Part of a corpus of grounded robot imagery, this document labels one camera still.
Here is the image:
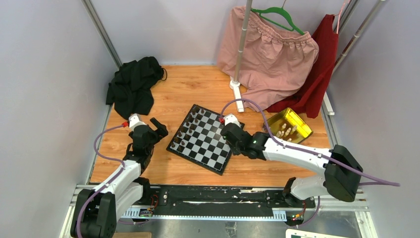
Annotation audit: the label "black white chessboard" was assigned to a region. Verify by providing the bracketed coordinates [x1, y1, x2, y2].
[166, 104, 232, 175]

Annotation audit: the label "yellow metal tray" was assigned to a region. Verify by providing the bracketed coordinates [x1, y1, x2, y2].
[267, 108, 313, 144]

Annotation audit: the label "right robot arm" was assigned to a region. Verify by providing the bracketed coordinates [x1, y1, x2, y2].
[221, 123, 363, 207]

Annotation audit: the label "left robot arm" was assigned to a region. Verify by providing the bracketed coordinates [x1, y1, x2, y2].
[70, 114, 168, 238]

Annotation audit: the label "black cloth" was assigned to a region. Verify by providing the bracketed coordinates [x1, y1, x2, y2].
[105, 57, 167, 120]

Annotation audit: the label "white clothes rack stand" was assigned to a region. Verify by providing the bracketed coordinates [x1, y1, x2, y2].
[229, 0, 253, 113]

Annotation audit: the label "red garment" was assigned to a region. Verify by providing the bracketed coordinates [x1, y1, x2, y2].
[266, 14, 339, 119]

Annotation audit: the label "pink shorts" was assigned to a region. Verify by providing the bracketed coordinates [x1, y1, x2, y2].
[238, 12, 319, 111]

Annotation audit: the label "green hanger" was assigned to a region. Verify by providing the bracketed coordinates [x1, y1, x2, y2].
[251, 6, 306, 36]

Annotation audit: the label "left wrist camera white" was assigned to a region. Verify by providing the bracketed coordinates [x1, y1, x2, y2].
[128, 114, 146, 131]

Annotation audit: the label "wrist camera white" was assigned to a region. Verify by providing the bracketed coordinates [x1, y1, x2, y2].
[128, 114, 146, 131]
[223, 114, 241, 127]

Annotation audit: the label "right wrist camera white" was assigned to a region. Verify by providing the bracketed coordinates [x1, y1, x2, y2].
[223, 114, 241, 127]

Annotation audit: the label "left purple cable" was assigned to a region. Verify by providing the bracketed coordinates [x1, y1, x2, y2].
[75, 122, 129, 238]

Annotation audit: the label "purple cable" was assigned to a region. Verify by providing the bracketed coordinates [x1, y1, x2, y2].
[75, 122, 129, 238]
[219, 98, 401, 227]

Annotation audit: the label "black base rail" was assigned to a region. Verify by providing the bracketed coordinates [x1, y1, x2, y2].
[122, 185, 316, 221]

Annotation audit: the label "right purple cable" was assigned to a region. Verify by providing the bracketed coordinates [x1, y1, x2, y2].
[219, 98, 401, 227]

